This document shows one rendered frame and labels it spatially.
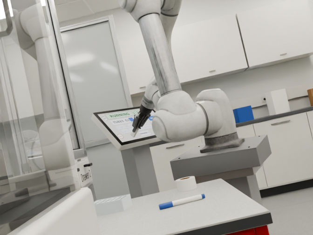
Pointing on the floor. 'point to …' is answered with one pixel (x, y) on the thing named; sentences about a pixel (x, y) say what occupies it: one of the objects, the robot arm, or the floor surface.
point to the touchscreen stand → (139, 171)
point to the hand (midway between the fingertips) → (134, 131)
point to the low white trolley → (191, 214)
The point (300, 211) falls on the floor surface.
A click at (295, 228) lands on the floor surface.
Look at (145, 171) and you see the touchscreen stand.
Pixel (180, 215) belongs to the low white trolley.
